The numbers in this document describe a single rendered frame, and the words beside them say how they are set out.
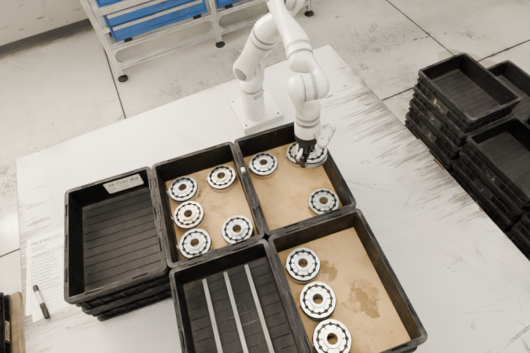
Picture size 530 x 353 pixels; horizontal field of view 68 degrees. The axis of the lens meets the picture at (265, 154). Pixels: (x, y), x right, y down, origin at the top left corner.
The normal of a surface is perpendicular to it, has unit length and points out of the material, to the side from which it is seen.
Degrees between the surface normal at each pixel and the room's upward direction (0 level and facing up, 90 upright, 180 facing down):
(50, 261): 0
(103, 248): 0
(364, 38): 0
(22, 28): 90
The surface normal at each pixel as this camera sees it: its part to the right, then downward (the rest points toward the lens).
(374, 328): -0.09, -0.60
